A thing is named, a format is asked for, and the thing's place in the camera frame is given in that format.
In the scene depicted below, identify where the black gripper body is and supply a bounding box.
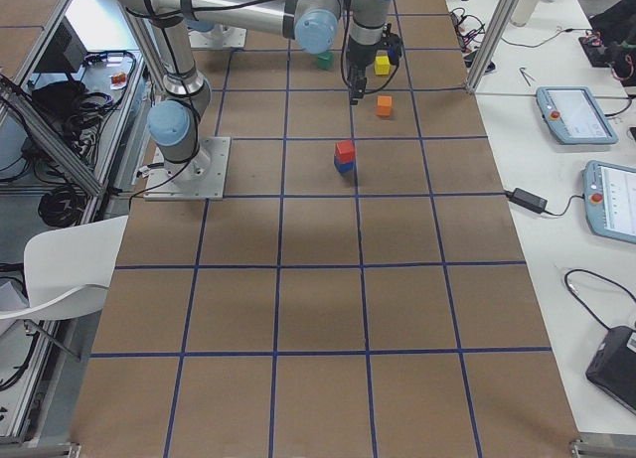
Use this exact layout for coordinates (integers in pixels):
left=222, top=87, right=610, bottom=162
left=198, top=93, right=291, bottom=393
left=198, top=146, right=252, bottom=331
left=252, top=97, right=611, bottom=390
left=346, top=23, right=402, bottom=88

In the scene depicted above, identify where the red wooden block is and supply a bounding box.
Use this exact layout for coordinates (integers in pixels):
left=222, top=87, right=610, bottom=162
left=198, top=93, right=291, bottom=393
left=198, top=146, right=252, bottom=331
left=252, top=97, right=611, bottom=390
left=334, top=139, right=356, bottom=164

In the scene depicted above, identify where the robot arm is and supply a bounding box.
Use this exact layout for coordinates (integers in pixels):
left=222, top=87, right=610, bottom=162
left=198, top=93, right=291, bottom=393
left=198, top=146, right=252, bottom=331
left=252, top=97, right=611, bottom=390
left=116, top=0, right=402, bottom=199

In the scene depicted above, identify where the yellow wooden block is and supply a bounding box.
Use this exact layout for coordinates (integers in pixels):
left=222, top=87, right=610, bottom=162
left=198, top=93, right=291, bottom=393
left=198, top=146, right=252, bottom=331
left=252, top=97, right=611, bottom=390
left=374, top=55, right=392, bottom=76

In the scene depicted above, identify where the orange wooden block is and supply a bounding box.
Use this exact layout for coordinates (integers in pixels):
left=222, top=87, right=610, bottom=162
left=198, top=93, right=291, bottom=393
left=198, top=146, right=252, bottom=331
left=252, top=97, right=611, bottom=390
left=376, top=95, right=394, bottom=118

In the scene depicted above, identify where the green wooden block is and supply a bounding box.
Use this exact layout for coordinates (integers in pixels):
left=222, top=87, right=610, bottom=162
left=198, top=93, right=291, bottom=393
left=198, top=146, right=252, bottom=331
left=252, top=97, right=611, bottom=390
left=315, top=51, right=334, bottom=71

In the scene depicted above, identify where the blue wooden block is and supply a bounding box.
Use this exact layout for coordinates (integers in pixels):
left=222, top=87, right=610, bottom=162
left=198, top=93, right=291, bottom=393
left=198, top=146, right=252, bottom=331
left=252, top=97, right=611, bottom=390
left=334, top=157, right=356, bottom=175

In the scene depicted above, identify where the black power adapter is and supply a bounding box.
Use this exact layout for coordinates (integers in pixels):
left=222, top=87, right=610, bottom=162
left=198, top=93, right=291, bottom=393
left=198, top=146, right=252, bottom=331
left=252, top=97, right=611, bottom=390
left=505, top=188, right=548, bottom=214

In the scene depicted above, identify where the teach pendant far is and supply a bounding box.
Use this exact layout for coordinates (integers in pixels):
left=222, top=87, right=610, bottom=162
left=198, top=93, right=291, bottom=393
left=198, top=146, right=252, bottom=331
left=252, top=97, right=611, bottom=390
left=536, top=86, right=618, bottom=145

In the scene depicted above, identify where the teach pendant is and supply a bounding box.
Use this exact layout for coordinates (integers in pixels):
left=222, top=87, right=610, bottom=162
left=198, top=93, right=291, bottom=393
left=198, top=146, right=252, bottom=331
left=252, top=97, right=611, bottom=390
left=536, top=86, right=618, bottom=145
left=582, top=161, right=635, bottom=243

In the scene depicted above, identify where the teach pendant near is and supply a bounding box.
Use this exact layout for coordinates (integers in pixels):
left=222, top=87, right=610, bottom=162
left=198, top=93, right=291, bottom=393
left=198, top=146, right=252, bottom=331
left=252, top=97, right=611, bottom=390
left=582, top=161, right=635, bottom=243

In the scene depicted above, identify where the white chair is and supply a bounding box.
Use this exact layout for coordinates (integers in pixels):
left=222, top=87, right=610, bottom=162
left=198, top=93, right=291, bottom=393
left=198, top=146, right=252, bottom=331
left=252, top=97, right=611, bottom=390
left=1, top=216, right=128, bottom=321

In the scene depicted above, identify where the black device on table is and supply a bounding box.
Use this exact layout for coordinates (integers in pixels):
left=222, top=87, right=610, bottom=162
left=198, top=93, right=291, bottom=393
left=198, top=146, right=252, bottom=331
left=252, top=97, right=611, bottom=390
left=585, top=326, right=635, bottom=413

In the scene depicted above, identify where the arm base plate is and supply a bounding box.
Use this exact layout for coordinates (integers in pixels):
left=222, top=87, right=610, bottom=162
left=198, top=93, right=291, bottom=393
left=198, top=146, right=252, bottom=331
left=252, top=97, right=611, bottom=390
left=189, top=25, right=247, bottom=51
left=143, top=137, right=232, bottom=201

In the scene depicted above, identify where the aluminium frame post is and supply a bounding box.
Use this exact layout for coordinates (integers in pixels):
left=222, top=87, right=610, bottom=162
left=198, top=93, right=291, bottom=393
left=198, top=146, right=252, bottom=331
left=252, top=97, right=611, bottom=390
left=465, top=0, right=520, bottom=94

